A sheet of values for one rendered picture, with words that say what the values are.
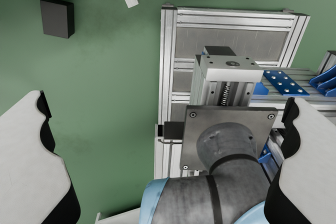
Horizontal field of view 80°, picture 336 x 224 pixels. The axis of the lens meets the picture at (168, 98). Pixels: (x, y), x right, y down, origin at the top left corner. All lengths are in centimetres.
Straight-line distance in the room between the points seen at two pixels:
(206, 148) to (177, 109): 102
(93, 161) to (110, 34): 135
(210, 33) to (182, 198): 104
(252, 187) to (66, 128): 183
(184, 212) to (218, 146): 17
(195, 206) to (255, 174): 14
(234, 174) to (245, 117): 15
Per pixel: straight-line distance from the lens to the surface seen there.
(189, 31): 126
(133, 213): 281
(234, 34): 133
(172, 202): 40
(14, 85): 200
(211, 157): 49
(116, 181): 254
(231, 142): 49
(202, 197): 41
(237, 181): 43
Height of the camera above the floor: 142
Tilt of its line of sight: 57 degrees down
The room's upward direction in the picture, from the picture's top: 177 degrees clockwise
